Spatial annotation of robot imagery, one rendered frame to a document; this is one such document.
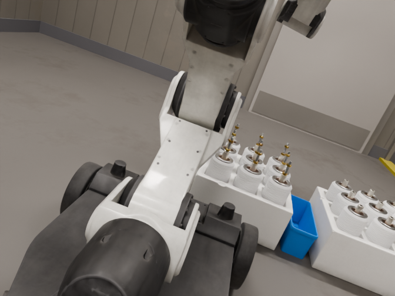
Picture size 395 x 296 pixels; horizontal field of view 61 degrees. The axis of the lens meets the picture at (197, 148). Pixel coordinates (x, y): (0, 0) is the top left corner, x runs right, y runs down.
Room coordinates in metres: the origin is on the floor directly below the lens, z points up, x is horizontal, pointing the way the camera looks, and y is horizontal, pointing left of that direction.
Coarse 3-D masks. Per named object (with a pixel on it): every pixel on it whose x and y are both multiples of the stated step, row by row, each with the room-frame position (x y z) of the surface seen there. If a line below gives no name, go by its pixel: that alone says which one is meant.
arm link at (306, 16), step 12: (288, 0) 1.06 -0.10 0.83; (300, 0) 1.04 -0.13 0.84; (312, 0) 1.01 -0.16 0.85; (324, 0) 1.01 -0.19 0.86; (288, 12) 1.06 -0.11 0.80; (300, 12) 1.04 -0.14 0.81; (312, 12) 1.03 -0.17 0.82; (324, 12) 1.06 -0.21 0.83; (312, 24) 1.06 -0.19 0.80; (312, 36) 1.10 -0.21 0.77
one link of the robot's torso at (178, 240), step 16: (112, 192) 0.60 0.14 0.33; (96, 208) 0.55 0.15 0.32; (112, 208) 0.54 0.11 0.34; (128, 208) 0.56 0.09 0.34; (96, 224) 0.52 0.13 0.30; (160, 224) 0.55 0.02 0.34; (192, 224) 0.59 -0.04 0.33; (176, 240) 0.53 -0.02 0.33; (176, 256) 0.51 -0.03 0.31; (176, 272) 0.51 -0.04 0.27
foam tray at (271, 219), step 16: (208, 160) 1.32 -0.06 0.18; (208, 176) 1.17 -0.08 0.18; (192, 192) 1.15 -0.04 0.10; (208, 192) 1.15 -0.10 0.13; (224, 192) 1.14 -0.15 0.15; (240, 192) 1.14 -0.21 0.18; (256, 192) 1.20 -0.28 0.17; (240, 208) 1.13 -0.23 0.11; (256, 208) 1.13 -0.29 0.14; (272, 208) 1.12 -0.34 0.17; (288, 208) 1.14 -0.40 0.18; (256, 224) 1.13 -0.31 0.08; (272, 224) 1.12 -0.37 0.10; (272, 240) 1.12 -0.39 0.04
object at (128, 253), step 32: (96, 192) 0.83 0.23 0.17; (64, 224) 0.65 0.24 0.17; (128, 224) 0.49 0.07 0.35; (224, 224) 0.84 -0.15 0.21; (32, 256) 0.53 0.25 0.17; (64, 256) 0.56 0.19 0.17; (96, 256) 0.40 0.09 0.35; (128, 256) 0.41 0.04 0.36; (160, 256) 0.47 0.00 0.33; (192, 256) 0.70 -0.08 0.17; (224, 256) 0.75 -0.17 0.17; (32, 288) 0.46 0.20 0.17; (64, 288) 0.36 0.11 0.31; (96, 288) 0.35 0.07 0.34; (128, 288) 0.37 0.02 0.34; (160, 288) 0.45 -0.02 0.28; (192, 288) 0.60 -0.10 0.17; (224, 288) 0.63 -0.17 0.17
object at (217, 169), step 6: (210, 162) 1.21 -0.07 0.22; (216, 162) 1.18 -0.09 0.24; (222, 162) 1.18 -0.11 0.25; (234, 162) 1.23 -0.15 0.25; (210, 168) 1.19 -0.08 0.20; (216, 168) 1.18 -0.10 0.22; (222, 168) 1.18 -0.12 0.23; (228, 168) 1.18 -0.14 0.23; (210, 174) 1.18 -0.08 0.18; (216, 174) 1.18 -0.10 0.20; (222, 174) 1.18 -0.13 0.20; (228, 174) 1.19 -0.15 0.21; (222, 180) 1.18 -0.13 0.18
